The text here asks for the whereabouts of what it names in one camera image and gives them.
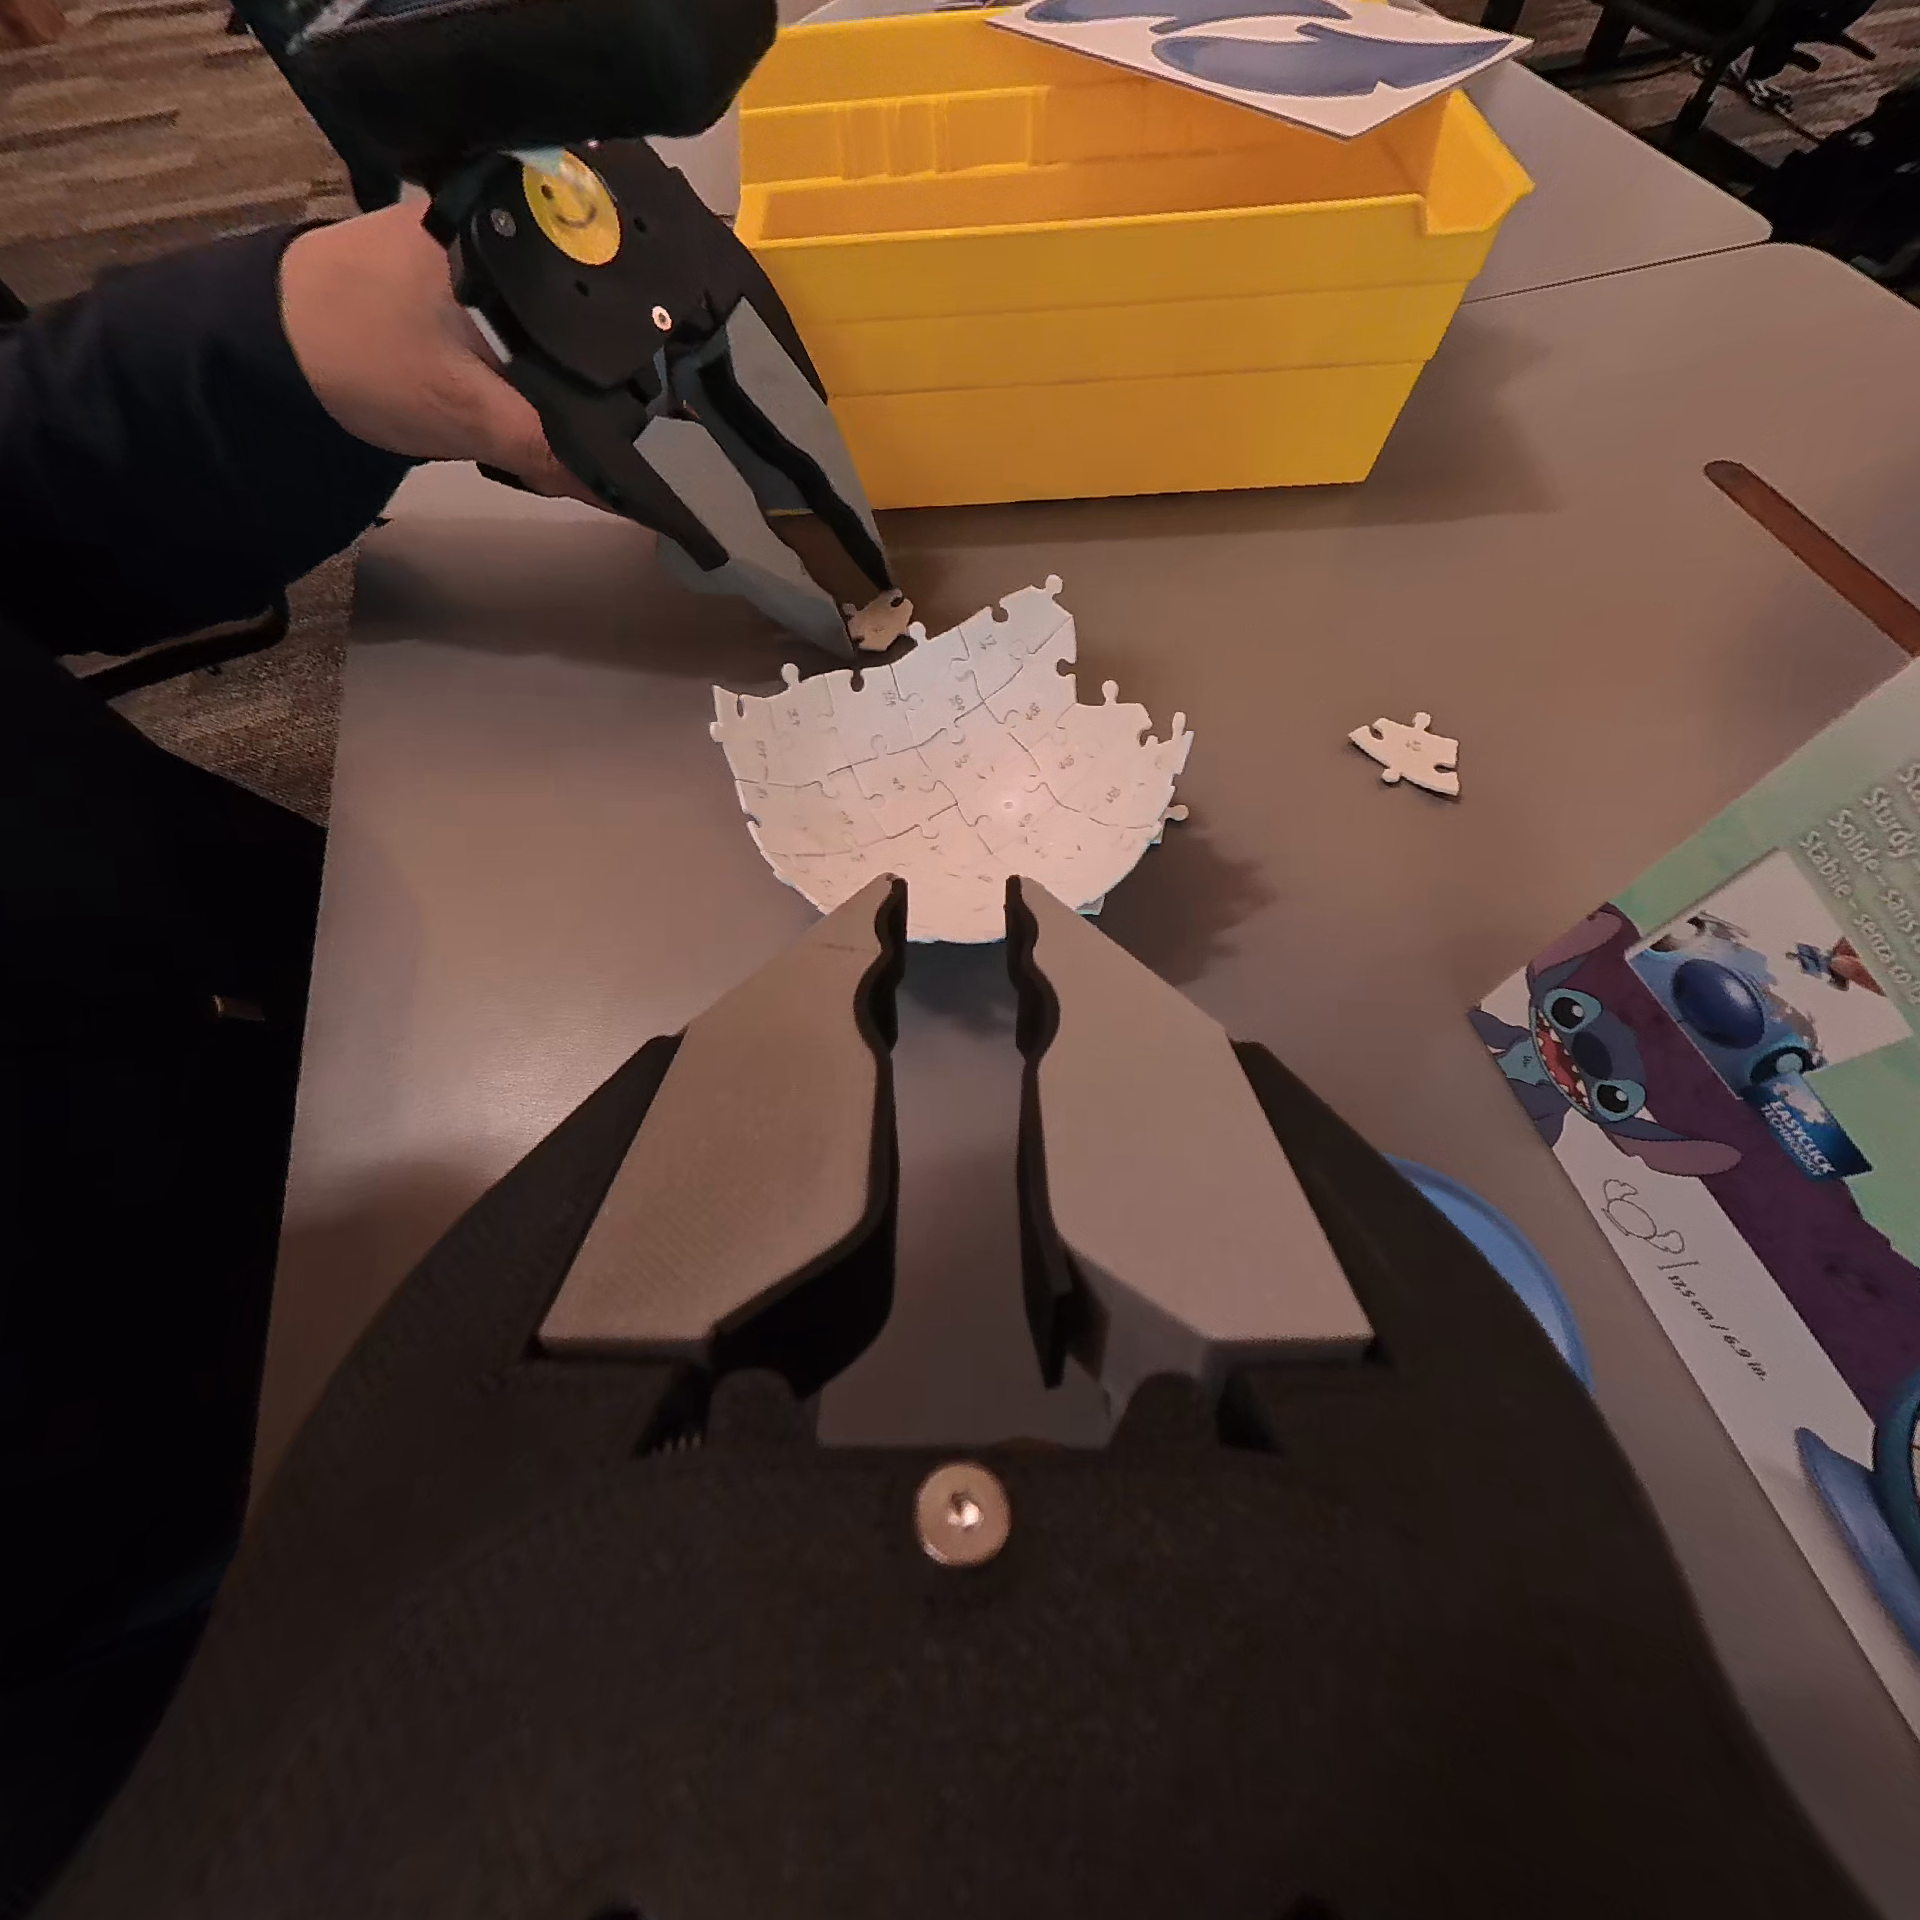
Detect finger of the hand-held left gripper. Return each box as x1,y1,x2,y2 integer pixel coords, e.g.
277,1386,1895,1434
631,412,869,656
701,292,906,619

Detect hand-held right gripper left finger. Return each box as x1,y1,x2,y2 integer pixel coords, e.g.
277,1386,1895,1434
535,878,912,1379

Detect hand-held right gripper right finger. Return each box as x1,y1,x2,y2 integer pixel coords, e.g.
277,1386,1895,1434
1002,874,1375,1409

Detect partly built white puzzle ball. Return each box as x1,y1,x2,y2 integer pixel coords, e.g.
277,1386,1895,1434
708,577,1200,951

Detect printed cardboard puzzle box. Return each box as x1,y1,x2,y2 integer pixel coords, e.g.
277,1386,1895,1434
1467,660,1920,1705

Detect person's left hand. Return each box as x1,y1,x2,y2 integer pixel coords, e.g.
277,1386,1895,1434
280,192,606,505

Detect yellow plastic bin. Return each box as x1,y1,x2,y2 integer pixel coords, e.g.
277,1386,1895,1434
732,0,1535,515

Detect blue round plastic dish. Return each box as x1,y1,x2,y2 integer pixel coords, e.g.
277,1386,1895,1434
1383,1153,1595,1390

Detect white sheet with blue shapes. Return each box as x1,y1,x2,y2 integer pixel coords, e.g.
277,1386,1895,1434
983,0,1535,145

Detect blue curved plastic part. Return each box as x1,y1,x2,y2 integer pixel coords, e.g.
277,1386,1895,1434
1792,1371,1920,1596

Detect brown wooden strip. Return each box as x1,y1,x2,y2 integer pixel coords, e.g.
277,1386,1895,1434
1703,460,1920,659

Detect black office chair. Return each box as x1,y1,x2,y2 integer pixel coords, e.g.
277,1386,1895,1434
1568,0,1920,154

